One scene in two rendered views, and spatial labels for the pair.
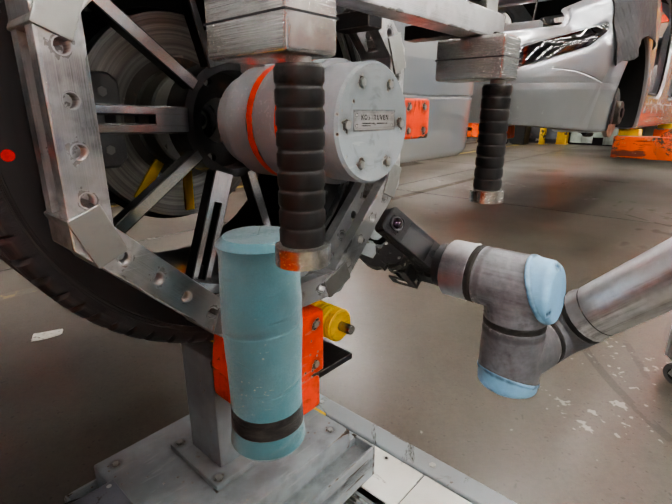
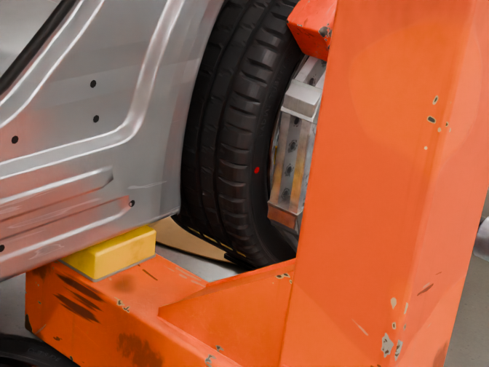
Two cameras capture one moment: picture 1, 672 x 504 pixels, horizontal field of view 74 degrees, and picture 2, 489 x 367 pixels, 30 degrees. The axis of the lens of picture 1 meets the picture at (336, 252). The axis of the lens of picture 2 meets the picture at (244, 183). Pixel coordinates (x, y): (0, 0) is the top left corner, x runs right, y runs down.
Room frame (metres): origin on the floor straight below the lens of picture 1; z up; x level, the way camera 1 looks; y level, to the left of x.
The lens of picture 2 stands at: (-0.96, 0.45, 1.42)
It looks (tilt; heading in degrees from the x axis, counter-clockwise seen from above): 24 degrees down; 355
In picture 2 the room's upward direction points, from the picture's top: 7 degrees clockwise
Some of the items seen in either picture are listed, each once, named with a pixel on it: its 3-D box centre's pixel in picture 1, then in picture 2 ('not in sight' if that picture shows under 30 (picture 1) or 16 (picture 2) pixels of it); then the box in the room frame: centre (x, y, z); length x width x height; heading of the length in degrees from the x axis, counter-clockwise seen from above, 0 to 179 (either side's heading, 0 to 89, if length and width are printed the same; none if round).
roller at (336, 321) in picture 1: (292, 306); not in sight; (0.78, 0.08, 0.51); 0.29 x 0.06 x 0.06; 48
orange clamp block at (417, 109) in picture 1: (399, 118); not in sight; (0.86, -0.12, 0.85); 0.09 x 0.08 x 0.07; 138
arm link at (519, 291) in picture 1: (515, 284); not in sight; (0.61, -0.26, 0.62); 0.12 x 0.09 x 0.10; 48
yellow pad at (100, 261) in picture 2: not in sight; (99, 239); (0.36, 0.57, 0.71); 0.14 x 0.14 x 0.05; 48
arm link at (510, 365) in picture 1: (514, 350); not in sight; (0.62, -0.28, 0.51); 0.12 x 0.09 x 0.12; 127
